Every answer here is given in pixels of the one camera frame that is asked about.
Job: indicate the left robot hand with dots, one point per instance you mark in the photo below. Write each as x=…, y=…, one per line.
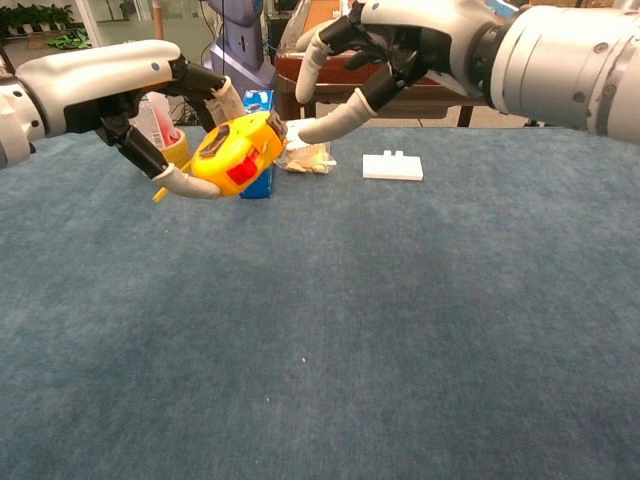
x=125, y=100

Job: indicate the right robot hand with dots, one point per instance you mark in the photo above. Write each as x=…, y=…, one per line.
x=380, y=55

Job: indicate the yellow tape measure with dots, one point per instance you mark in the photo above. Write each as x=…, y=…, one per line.
x=237, y=157

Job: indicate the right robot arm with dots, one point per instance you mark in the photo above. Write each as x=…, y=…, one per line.
x=565, y=65

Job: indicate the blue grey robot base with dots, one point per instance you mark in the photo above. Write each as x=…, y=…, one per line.
x=240, y=47

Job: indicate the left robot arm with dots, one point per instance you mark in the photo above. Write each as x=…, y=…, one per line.
x=15, y=125

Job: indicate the brown packing tape roll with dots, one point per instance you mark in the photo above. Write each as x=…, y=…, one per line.
x=176, y=147

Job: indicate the brown wooden table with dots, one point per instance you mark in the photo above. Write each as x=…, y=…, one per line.
x=390, y=90

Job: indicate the clear plastic drink bottle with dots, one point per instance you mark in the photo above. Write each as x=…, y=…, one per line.
x=155, y=122

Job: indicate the white rectangular plastic plate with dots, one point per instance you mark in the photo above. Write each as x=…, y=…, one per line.
x=392, y=166

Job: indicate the green potted plants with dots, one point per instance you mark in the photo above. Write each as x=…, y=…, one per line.
x=35, y=17

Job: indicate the clear bag of snacks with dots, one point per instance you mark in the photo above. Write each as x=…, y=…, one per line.
x=307, y=155

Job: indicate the blue cookie box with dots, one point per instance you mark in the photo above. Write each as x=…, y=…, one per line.
x=259, y=145

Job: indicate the blue table cloth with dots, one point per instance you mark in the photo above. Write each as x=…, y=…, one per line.
x=320, y=310

